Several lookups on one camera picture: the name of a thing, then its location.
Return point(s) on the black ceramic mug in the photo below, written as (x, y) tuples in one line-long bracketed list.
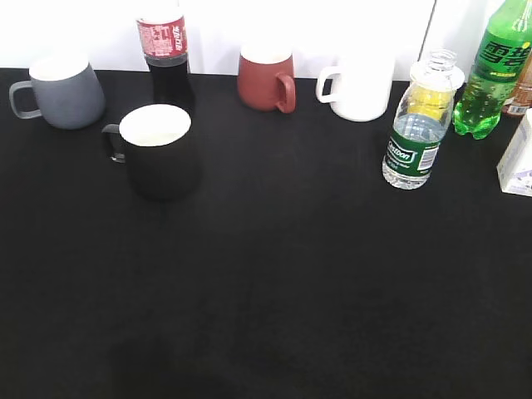
[(158, 144)]

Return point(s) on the clear water bottle green label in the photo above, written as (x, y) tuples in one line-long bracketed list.
[(421, 121)]

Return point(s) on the yellow cup white lid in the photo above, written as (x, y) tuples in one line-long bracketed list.
[(457, 79)]

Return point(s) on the red ceramic mug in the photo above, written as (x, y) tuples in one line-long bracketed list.
[(266, 80)]

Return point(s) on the white ceramic mug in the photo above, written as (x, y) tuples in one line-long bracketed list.
[(357, 89)]

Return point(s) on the cola bottle red label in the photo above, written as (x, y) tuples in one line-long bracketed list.
[(164, 42)]

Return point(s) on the grey ceramic mug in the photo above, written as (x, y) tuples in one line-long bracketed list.
[(67, 92)]

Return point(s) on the white purple milk carton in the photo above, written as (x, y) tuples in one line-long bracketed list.
[(514, 167)]

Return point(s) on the brown tea bottle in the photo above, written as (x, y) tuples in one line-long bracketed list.
[(520, 99)]

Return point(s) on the green soda bottle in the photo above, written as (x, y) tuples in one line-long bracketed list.
[(501, 57)]

